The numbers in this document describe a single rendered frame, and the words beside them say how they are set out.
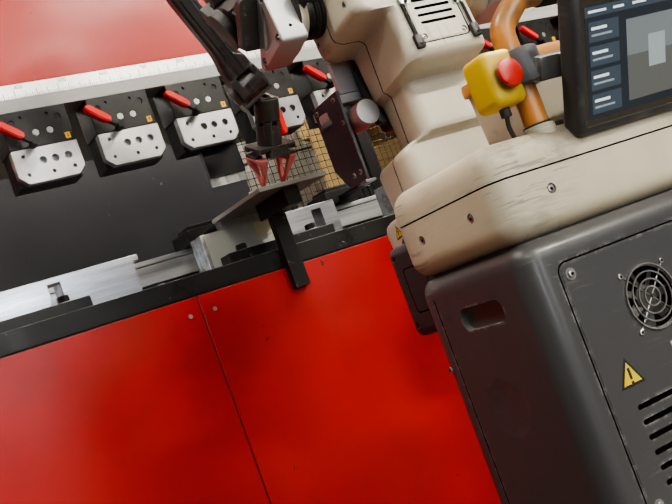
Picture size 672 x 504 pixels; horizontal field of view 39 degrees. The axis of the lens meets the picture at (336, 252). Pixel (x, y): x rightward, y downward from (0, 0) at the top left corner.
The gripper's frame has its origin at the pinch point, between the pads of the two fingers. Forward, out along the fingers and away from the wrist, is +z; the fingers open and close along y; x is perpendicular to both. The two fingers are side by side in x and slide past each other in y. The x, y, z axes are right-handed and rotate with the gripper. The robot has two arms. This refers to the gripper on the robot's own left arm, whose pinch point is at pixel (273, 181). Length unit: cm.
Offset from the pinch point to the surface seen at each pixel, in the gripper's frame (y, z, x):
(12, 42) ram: 42, -35, -36
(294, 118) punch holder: -20.4, -8.0, -19.9
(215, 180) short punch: 4.7, 2.4, -19.0
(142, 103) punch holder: 17.8, -18.0, -25.8
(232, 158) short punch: -1.4, -1.6, -20.2
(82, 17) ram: 24, -38, -37
